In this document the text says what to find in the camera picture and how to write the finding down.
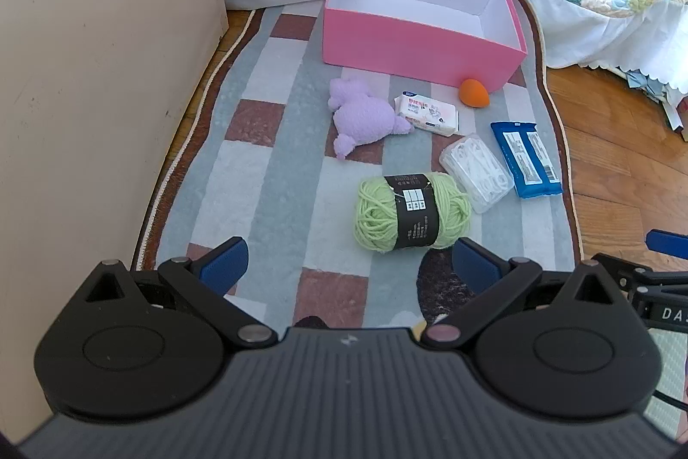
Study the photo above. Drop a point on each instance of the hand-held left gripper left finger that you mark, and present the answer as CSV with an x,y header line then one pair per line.
x,y
226,264

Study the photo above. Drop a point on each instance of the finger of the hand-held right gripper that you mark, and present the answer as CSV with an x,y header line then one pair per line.
x,y
667,242
626,266

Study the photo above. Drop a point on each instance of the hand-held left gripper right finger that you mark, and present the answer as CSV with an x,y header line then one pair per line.
x,y
474,266

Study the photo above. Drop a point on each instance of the clear cotton swab bag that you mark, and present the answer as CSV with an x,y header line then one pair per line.
x,y
477,168

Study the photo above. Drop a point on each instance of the green yarn ball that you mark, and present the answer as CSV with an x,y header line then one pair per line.
x,y
376,217

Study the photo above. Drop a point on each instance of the blue plastic packet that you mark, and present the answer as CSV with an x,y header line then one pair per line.
x,y
527,160

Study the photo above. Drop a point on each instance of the white wet wipes pack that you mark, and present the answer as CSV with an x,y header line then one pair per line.
x,y
425,112

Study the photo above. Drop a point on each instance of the purple plush toy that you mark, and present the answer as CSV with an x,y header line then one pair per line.
x,y
365,120

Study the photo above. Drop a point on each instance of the pink cardboard box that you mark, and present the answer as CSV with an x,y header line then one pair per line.
x,y
403,45

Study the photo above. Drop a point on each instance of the checkered rug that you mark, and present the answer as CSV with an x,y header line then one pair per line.
x,y
269,190

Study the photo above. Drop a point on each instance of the crumpled blue paper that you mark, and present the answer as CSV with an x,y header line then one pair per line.
x,y
658,90

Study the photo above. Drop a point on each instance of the orange makeup sponge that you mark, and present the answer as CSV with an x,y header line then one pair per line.
x,y
474,92

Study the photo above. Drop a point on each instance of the beige cabinet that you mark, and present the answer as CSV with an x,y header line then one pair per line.
x,y
97,88

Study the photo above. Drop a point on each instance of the floral quilt bed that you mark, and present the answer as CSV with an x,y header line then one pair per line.
x,y
591,34

